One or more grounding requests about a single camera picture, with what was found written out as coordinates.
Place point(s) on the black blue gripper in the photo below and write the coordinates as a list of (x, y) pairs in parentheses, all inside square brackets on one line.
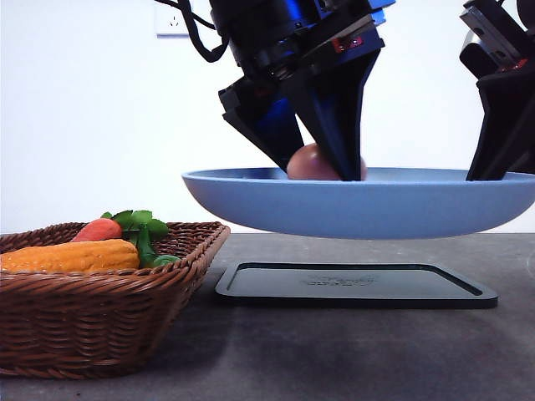
[(293, 40)]

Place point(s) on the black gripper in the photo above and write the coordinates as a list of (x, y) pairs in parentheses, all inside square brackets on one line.
[(499, 47)]

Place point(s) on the brown egg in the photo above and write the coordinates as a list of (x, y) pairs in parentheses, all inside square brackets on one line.
[(311, 163)]

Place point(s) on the blue round plate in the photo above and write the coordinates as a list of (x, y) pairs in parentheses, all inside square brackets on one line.
[(386, 204)]

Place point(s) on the brown wicker basket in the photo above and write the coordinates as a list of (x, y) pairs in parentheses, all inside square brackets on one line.
[(98, 324)]

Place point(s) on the black rectangular tray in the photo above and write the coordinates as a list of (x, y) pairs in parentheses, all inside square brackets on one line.
[(349, 285)]

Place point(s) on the green toy leafy vegetable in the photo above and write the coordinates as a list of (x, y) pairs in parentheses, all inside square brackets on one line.
[(143, 230)]

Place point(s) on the orange toy carrot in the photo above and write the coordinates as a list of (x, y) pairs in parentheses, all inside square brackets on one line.
[(102, 229)]

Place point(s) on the yellow toy corn cob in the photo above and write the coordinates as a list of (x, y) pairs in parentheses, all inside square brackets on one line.
[(74, 256)]

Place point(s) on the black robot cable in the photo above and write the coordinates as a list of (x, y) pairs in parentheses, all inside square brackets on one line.
[(191, 20)]

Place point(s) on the white wall power socket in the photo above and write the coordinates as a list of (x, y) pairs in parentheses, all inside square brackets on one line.
[(169, 23)]

